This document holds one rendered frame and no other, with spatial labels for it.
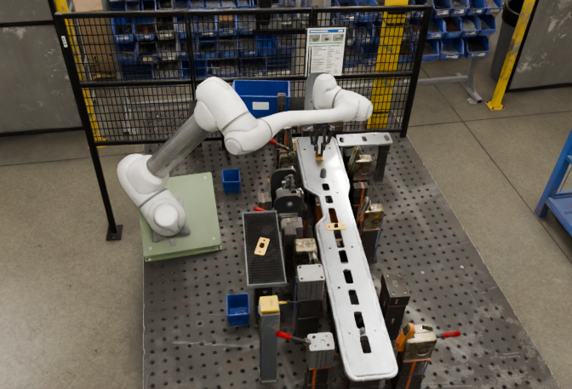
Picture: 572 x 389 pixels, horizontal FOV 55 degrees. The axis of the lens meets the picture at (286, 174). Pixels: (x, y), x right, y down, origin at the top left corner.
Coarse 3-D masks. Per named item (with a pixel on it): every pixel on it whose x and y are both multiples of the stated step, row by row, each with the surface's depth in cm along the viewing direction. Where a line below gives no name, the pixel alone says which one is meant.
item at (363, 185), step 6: (354, 186) 259; (360, 186) 259; (366, 186) 259; (354, 192) 260; (360, 192) 260; (366, 192) 260; (354, 198) 262; (360, 198) 262; (354, 204) 264; (360, 204) 265; (354, 210) 268; (354, 216) 270; (360, 228) 276
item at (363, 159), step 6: (360, 156) 268; (366, 156) 268; (360, 162) 265; (366, 162) 266; (354, 168) 268; (360, 168) 268; (366, 168) 268; (354, 174) 270; (360, 174) 271; (366, 174) 271; (354, 180) 273; (360, 180) 274; (366, 180) 274
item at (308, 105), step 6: (312, 72) 270; (318, 72) 270; (324, 72) 271; (312, 78) 272; (306, 84) 274; (312, 84) 274; (306, 90) 276; (312, 90) 277; (306, 96) 279; (306, 102) 281; (312, 102) 281; (306, 108) 283; (312, 108) 284; (306, 126) 291
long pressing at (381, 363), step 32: (320, 192) 253; (320, 224) 238; (352, 224) 238; (320, 256) 224; (352, 256) 224; (352, 288) 212; (352, 320) 200; (384, 320) 202; (352, 352) 190; (384, 352) 191
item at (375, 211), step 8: (376, 208) 240; (368, 216) 240; (376, 216) 240; (360, 224) 247; (368, 224) 243; (376, 224) 244; (360, 232) 253; (368, 232) 247; (376, 232) 248; (368, 240) 251; (368, 248) 253; (376, 248) 256; (368, 256) 257; (368, 264) 260
